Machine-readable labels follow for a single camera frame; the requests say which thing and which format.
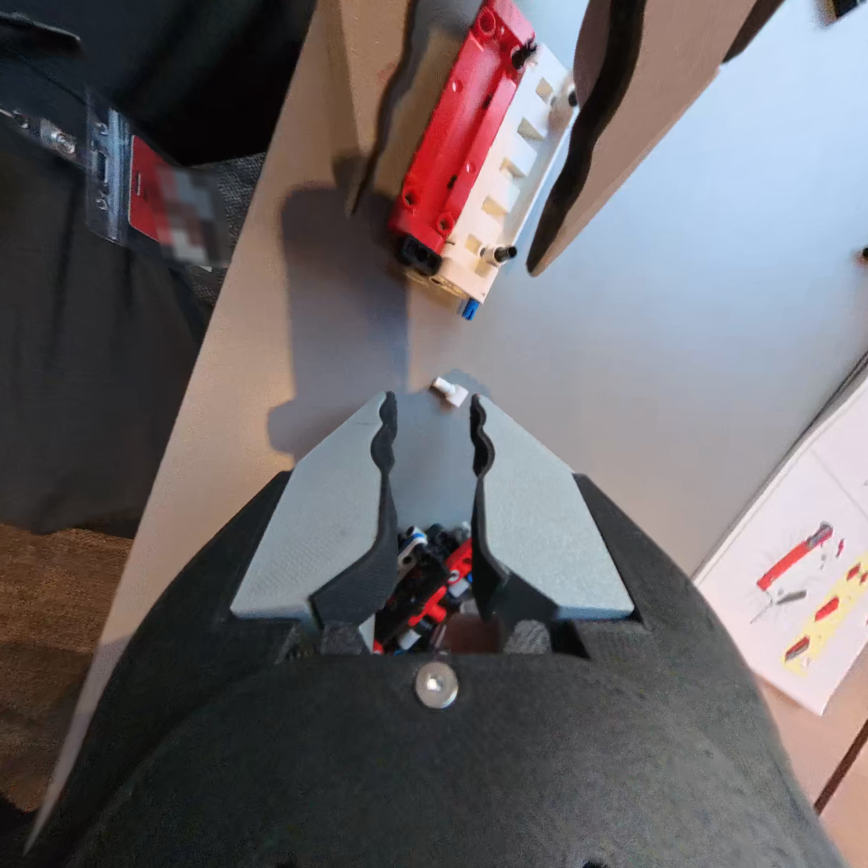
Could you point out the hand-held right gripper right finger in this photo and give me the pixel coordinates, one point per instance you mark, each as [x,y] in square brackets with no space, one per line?
[542,542]

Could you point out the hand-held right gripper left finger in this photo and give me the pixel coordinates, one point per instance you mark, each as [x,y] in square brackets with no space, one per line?
[319,529]

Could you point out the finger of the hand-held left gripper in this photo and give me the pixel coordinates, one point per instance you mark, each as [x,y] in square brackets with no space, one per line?
[359,81]
[651,102]

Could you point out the red white brick panel assembly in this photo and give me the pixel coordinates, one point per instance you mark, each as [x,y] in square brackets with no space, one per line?
[461,135]

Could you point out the small white connector brick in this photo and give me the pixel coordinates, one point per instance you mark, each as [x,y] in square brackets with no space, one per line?
[449,391]

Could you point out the grey desk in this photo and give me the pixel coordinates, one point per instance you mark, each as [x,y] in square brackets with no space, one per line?
[644,352]

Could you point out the brick car model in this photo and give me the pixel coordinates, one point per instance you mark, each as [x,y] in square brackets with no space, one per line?
[420,576]

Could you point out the person's black top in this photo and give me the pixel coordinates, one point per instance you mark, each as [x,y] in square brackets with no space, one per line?
[169,68]

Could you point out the open instruction booklet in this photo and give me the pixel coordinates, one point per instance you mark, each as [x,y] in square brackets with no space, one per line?
[800,597]

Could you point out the person's dark trousers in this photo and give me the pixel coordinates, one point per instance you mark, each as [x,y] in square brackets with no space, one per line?
[81,339]

